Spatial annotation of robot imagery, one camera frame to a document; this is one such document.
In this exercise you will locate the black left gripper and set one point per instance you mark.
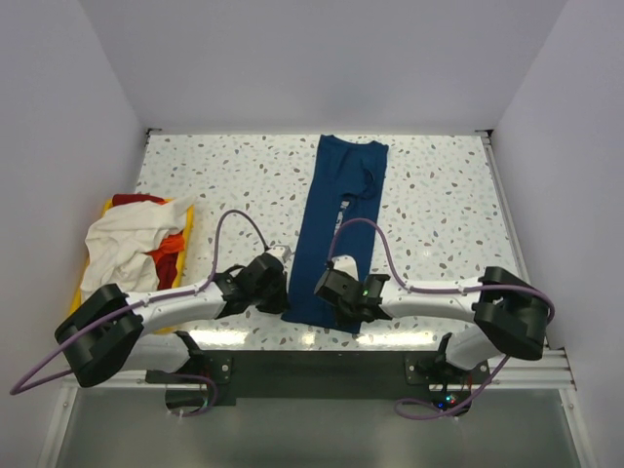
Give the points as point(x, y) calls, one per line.
point(280, 304)

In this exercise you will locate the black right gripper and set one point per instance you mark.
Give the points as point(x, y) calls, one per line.
point(346, 319)

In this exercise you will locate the blue Mickey Mouse t-shirt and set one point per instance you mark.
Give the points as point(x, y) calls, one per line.
point(347, 184)

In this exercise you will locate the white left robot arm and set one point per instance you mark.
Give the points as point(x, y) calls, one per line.
point(114, 331)

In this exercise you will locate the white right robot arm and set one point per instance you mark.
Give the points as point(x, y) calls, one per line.
point(505, 316)

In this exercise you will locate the orange t-shirt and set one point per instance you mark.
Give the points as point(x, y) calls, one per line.
point(169, 249)

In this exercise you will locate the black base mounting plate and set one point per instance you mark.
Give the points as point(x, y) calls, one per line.
point(312, 375)

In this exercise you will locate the white t-shirt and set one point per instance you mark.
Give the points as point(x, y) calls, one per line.
point(131, 244)

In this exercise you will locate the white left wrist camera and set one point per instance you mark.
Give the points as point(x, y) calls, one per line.
point(282, 252)

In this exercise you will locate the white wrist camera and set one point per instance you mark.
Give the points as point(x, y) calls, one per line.
point(345, 267)
point(282, 252)

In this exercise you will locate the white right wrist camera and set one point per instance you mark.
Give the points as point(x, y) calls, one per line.
point(345, 267)

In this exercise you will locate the aluminium frame rail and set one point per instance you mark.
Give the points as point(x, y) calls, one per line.
point(552, 372)

